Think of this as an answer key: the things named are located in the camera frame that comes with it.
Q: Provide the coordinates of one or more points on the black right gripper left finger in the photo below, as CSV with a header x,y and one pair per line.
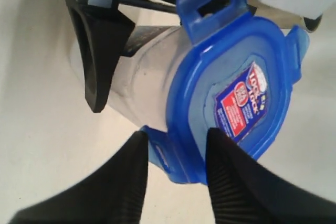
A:
x,y
114,193

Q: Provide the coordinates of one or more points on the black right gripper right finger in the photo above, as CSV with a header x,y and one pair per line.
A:
x,y
243,191

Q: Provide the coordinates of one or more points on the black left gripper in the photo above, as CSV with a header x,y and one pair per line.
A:
x,y
102,34

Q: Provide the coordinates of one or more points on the clear plastic tall container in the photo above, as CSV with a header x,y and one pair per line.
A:
x,y
144,74

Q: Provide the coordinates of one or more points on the blue container lid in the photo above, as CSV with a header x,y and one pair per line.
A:
x,y
238,76

